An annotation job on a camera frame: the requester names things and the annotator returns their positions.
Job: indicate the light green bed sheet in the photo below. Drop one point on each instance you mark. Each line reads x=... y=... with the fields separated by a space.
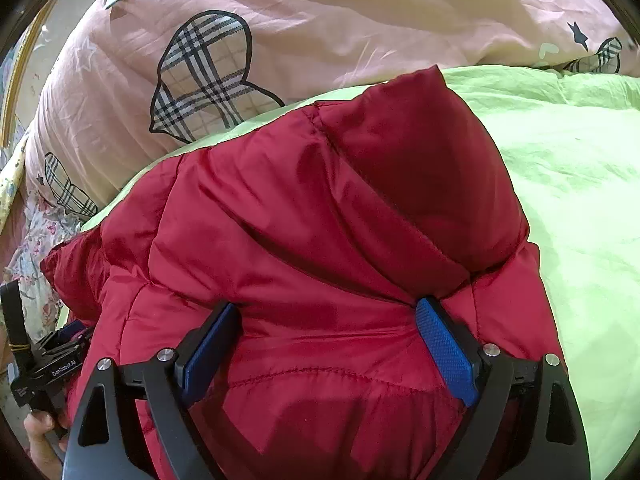
x=570 y=144

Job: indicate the floral white fabric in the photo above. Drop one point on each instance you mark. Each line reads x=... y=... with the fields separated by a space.
x=46 y=226

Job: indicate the gold framed painting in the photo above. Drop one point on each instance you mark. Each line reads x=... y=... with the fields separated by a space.
x=32 y=60

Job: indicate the red quilted puffer jacket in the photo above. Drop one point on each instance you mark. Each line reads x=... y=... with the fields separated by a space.
x=324 y=228

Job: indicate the person's left hand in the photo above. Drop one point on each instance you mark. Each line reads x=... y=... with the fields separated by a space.
x=37 y=425

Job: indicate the pink quilt with plaid hearts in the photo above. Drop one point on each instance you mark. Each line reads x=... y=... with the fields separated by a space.
x=136 y=81

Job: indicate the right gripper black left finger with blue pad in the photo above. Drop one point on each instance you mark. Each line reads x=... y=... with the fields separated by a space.
x=107 y=440

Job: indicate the yellow floral pillow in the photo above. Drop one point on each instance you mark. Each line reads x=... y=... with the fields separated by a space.
x=11 y=179

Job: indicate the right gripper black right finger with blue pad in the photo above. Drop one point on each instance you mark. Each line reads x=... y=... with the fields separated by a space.
x=521 y=421

